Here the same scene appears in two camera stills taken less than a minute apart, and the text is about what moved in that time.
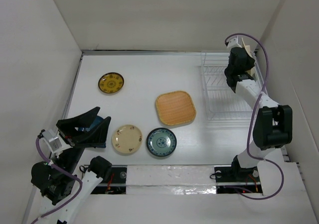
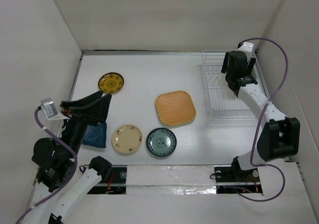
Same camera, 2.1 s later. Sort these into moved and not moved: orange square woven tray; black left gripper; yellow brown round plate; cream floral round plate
Moved: black left gripper
Not moved: yellow brown round plate; orange square woven tray; cream floral round plate
